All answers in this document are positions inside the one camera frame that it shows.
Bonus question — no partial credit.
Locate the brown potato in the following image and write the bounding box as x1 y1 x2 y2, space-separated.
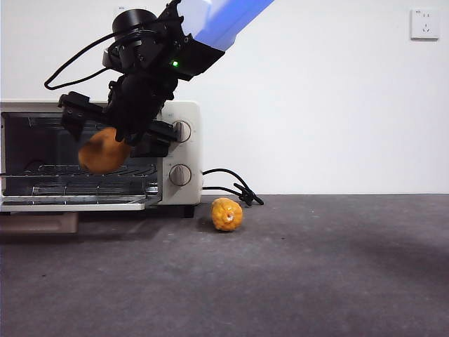
77 126 133 174

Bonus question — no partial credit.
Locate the oven door with beige handle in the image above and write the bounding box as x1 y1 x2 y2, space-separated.
0 194 158 235

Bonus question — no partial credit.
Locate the beige oven knob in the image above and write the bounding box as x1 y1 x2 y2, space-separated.
173 121 193 144
168 164 193 187

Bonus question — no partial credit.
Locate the cream toaster oven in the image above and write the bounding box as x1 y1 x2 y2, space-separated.
0 100 203 219

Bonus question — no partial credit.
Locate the yellow corn cob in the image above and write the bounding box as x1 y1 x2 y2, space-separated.
210 197 244 233

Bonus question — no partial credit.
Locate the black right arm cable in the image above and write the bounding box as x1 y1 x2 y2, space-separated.
43 32 117 91

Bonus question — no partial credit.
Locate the metal oven wire rack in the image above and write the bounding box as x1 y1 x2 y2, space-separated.
0 163 159 206

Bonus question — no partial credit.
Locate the black oven power cable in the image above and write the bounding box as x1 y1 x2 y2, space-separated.
201 168 264 207

